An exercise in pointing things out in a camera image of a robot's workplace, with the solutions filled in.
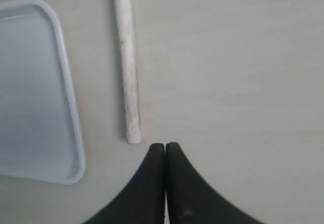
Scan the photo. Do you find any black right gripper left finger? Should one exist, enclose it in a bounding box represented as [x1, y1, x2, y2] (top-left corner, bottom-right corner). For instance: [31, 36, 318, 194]
[86, 143, 165, 223]

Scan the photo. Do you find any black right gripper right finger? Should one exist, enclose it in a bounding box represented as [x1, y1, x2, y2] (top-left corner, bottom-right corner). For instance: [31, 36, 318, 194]
[166, 142, 260, 223]

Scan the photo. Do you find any white wooden drumstick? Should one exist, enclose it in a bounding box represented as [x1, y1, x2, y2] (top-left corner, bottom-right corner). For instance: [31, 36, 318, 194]
[114, 0, 141, 144]

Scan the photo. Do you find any white plastic tray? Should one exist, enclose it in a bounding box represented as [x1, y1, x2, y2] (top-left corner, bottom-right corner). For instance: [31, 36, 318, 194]
[1, 0, 86, 184]

